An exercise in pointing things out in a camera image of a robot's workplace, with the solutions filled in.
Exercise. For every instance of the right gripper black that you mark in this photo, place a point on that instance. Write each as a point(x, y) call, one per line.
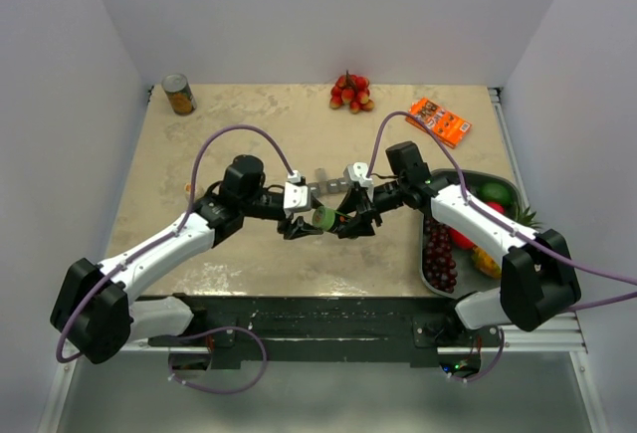
point(359, 200)

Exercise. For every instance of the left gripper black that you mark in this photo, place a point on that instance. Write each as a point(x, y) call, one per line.
point(299, 228)

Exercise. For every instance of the green lidded pill bottle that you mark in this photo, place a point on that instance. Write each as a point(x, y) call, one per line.
point(329, 220)

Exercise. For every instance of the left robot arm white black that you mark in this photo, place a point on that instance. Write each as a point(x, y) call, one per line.
point(99, 307)

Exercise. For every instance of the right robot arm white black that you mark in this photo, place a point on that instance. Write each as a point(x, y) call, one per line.
point(537, 282)

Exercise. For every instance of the dark red toy grapes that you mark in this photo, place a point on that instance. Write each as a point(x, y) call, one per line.
point(438, 265)

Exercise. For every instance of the red toy apple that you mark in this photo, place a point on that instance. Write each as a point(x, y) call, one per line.
point(475, 226)

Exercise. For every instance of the red toy fruit bunch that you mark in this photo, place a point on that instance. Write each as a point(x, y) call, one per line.
point(352, 92)

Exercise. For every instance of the orange cardboard box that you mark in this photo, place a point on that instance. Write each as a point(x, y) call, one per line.
point(446, 125)

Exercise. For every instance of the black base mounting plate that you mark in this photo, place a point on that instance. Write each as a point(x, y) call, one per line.
point(302, 314)

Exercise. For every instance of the grey fruit tray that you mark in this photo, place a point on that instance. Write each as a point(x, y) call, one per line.
point(469, 279)

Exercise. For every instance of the green toy avocado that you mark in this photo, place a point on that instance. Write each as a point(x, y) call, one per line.
point(496, 192)

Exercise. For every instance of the toy pineapple orange yellow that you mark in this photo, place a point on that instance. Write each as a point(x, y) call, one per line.
point(483, 262)

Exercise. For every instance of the tin can fruit label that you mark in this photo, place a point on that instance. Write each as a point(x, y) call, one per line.
point(179, 94)

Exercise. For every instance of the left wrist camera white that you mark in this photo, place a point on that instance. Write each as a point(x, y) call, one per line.
point(297, 195)

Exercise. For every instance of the aluminium frame rail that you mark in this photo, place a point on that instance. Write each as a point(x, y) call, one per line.
point(537, 336)

